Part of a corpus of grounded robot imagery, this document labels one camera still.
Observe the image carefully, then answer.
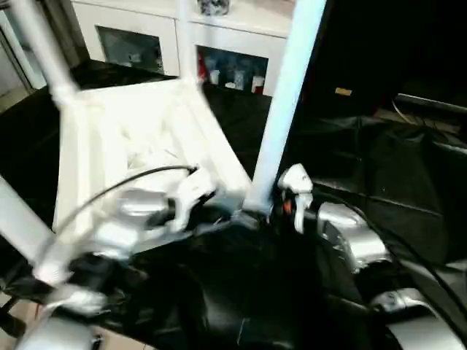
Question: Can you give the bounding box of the white plastic table top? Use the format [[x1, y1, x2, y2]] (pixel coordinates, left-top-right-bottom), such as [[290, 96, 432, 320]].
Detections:
[[33, 77, 258, 285]]

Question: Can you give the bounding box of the white plastic table leg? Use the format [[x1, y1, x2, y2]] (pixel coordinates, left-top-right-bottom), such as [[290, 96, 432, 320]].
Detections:
[[11, 0, 82, 107], [241, 0, 328, 217], [175, 0, 202, 85], [0, 175, 56, 272]]

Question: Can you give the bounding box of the black plastic mat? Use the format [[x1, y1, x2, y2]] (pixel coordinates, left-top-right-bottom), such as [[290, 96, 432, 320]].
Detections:
[[0, 62, 467, 350]]

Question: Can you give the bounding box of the white glass-door cabinet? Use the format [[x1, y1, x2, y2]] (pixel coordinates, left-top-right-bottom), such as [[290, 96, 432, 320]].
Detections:
[[69, 0, 294, 97]]

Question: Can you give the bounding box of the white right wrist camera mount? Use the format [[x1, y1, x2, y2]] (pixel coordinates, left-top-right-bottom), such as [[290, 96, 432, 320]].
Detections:
[[277, 164, 315, 234]]

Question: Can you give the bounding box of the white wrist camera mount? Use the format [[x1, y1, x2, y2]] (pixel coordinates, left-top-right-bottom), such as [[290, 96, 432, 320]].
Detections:
[[277, 164, 315, 234], [171, 168, 219, 231]]

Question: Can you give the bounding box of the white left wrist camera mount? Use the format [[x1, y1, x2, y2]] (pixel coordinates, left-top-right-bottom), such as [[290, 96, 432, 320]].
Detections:
[[171, 168, 219, 231]]

